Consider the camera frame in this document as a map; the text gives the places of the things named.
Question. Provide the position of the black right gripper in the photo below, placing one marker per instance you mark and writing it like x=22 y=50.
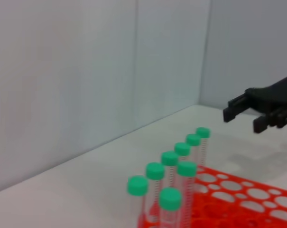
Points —
x=273 y=97

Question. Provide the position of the orange plastic test tube rack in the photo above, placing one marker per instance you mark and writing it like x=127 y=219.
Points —
x=205 y=209

